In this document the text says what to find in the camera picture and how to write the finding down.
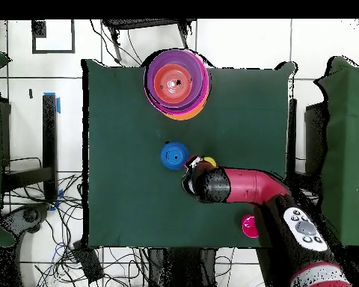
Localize dark green tablecloth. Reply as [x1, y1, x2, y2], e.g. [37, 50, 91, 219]
[81, 58, 297, 250]

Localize red plastic cup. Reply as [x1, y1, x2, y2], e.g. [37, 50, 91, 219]
[241, 214, 260, 239]

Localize tangle of floor cables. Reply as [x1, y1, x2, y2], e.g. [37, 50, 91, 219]
[5, 176, 150, 287]

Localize blue plastic bowl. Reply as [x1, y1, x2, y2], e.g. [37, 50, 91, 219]
[160, 141, 190, 171]

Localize black floor frame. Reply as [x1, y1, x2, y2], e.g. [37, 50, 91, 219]
[31, 19, 76, 55]

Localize small red-orange plastic bowl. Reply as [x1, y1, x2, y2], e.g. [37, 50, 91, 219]
[153, 63, 194, 105]

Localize large orange plastic bowl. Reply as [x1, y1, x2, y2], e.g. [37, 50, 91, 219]
[164, 92, 211, 121]

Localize purple plastic bowl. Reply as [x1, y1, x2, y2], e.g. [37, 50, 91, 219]
[145, 49, 206, 110]
[145, 89, 209, 113]

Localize large pink plastic bowl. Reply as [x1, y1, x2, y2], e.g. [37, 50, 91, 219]
[143, 53, 211, 116]

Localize black stool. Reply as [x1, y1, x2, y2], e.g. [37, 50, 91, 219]
[102, 19, 197, 64]

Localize black metal stand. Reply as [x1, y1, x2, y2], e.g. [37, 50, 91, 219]
[4, 93, 58, 207]

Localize black power brick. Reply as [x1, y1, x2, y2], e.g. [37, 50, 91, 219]
[73, 240, 105, 283]

